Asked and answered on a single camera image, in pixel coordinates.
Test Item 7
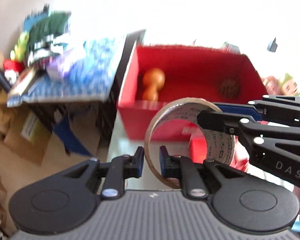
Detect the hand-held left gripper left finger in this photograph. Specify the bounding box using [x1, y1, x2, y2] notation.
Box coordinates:
[57, 146, 144, 200]

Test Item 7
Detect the green mushroom plush toy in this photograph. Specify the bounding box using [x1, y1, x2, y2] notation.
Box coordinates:
[277, 73, 300, 96]

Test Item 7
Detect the black nightstand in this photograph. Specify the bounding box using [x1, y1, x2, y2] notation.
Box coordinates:
[27, 29, 147, 145]

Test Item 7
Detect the red gift packet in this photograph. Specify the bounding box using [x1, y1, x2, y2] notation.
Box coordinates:
[189, 130, 208, 164]

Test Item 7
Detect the stack of books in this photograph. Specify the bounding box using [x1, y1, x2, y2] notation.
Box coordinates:
[7, 66, 44, 98]

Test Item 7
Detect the pile of folded clothes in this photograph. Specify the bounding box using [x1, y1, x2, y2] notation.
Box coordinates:
[24, 4, 73, 67]

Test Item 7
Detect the blue patterned towel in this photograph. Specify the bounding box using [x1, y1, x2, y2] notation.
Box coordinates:
[7, 37, 127, 107]

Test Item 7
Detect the brown pine cone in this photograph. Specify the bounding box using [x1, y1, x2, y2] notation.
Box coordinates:
[217, 78, 241, 98]

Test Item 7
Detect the brown packing tape roll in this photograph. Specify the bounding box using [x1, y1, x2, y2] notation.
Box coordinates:
[144, 98, 237, 189]

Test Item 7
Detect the orange wooden gourd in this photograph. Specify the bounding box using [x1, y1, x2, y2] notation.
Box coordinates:
[142, 67, 166, 102]

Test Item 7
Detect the red cardboard box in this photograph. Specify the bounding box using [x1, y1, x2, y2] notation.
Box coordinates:
[117, 44, 268, 140]

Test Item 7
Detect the red toy figure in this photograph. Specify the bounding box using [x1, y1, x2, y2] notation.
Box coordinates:
[2, 59, 24, 79]

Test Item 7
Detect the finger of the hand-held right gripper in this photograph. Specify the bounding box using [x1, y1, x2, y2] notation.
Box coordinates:
[211, 95, 300, 128]
[196, 110, 300, 163]

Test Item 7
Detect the brown cardboard box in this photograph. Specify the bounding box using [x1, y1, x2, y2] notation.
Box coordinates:
[4, 110, 53, 165]

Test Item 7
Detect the blue bag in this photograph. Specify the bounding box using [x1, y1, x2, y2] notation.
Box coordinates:
[52, 116, 93, 157]

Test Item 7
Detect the green toy figure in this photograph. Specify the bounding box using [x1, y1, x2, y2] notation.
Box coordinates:
[10, 31, 32, 62]

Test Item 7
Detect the purple tissue packet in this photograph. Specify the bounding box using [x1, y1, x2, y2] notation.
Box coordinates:
[46, 51, 75, 80]

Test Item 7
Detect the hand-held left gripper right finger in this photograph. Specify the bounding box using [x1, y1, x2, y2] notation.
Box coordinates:
[159, 145, 255, 200]

